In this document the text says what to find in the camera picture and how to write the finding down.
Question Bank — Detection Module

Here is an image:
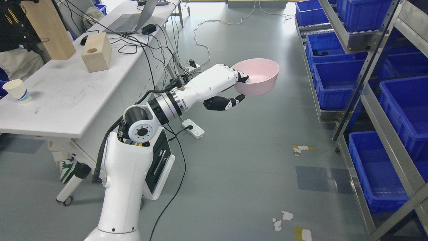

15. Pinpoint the white power strip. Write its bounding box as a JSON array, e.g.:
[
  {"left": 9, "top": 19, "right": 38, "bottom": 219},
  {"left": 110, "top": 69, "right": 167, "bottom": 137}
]
[{"left": 181, "top": 119, "right": 205, "bottom": 139}]

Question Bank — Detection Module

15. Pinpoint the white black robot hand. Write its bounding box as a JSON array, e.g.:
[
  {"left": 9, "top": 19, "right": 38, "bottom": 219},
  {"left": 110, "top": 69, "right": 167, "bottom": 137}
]
[{"left": 174, "top": 64, "right": 249, "bottom": 111}]

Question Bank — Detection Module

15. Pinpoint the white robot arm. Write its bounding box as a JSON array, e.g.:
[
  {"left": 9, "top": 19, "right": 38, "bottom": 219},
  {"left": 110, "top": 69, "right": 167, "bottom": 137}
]
[{"left": 86, "top": 87, "right": 188, "bottom": 241}]

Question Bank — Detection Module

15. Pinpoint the small wooden block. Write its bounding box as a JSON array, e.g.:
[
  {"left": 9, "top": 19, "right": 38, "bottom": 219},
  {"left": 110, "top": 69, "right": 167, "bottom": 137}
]
[{"left": 81, "top": 32, "right": 112, "bottom": 73}]

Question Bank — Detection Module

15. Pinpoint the grey laptop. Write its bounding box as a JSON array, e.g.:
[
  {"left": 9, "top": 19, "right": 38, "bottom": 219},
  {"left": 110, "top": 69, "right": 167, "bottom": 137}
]
[{"left": 103, "top": 0, "right": 157, "bottom": 34}]

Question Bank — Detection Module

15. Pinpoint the pink plastic bowl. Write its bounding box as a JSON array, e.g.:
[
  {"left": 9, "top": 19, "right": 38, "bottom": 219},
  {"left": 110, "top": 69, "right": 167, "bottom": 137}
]
[{"left": 232, "top": 58, "right": 280, "bottom": 96}]

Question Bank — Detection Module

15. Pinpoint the white folding table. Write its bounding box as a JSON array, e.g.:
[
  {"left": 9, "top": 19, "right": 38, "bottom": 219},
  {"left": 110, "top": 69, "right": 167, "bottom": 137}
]
[{"left": 0, "top": 0, "right": 183, "bottom": 206}]

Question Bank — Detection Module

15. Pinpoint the paper cup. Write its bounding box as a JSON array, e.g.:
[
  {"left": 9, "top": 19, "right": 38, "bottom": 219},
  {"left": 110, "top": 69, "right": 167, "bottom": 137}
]
[{"left": 2, "top": 79, "right": 32, "bottom": 104}]

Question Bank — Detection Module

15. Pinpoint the steel shelf rack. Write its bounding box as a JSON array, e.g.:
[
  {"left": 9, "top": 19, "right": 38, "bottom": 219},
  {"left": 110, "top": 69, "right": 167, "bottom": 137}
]
[{"left": 296, "top": 0, "right": 428, "bottom": 241}]

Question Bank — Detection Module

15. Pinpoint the black power adapter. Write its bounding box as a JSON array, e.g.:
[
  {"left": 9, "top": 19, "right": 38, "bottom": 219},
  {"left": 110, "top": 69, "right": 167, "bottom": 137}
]
[{"left": 141, "top": 23, "right": 156, "bottom": 35}]

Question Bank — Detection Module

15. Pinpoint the tall wooden board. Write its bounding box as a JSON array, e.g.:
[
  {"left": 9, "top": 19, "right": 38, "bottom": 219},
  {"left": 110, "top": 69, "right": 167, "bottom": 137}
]
[{"left": 21, "top": 0, "right": 76, "bottom": 60}]

